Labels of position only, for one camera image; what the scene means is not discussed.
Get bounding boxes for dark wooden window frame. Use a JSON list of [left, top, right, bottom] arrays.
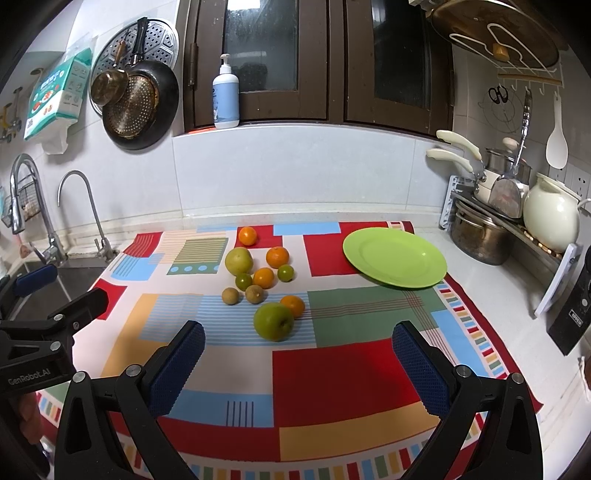
[[181, 1, 454, 137]]

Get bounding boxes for wall power sockets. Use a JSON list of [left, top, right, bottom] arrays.
[[549, 163, 590, 199]]

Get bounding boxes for thin gooseneck faucet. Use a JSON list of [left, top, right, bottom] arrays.
[[56, 169, 117, 263]]

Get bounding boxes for upper cream-handled pan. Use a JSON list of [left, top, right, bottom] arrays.
[[428, 129, 499, 190]]

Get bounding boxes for steel sink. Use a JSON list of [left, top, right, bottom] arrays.
[[7, 257, 107, 321]]

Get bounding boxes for black knife block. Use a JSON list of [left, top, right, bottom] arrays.
[[547, 248, 591, 356]]

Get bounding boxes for large steel stockpot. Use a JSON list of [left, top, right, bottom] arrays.
[[451, 201, 515, 265]]

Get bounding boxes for chrome pull-out faucet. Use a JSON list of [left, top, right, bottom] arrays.
[[9, 153, 67, 266]]

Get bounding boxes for steel lidded pot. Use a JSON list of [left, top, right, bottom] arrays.
[[486, 137, 531, 184]]

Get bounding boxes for black frying pan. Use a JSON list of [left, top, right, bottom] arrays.
[[101, 17, 179, 151]]

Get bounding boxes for large green apple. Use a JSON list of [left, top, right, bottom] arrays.
[[253, 302, 294, 342]]

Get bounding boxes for green lime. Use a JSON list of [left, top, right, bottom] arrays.
[[235, 273, 252, 292], [276, 264, 296, 283]]

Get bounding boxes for black scissors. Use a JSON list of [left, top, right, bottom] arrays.
[[488, 85, 509, 105]]

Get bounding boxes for copper colander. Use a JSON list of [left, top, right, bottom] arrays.
[[102, 75, 157, 141]]

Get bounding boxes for blue white pump bottle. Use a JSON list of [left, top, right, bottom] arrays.
[[212, 53, 239, 129]]

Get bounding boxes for round wire trivet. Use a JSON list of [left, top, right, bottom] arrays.
[[479, 89, 523, 134]]

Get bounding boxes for colourful patchwork table mat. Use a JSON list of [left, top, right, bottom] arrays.
[[36, 220, 544, 480]]

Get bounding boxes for steel spatula turner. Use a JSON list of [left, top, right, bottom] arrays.
[[489, 87, 532, 220]]

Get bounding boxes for white ceramic pot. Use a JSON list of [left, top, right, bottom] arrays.
[[523, 173, 581, 253]]

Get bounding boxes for large orange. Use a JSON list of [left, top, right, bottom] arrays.
[[266, 246, 290, 269]]

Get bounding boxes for green plate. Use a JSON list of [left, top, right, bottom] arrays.
[[342, 227, 448, 289]]

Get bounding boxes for small brass saucepan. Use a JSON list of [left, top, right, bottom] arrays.
[[90, 40, 128, 107]]

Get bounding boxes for small orange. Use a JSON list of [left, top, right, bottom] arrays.
[[252, 267, 274, 289]]

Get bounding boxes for person left hand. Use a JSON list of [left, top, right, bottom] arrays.
[[16, 392, 43, 444]]

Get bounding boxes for brown kiwi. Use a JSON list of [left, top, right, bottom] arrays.
[[245, 284, 266, 305], [221, 287, 240, 305]]

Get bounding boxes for white rice paddle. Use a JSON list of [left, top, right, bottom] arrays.
[[546, 92, 568, 170]]

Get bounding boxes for tissue pack in bag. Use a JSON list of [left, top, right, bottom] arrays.
[[24, 48, 92, 155]]

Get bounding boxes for perforated steel steamer tray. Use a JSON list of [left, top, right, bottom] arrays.
[[88, 18, 180, 116]]

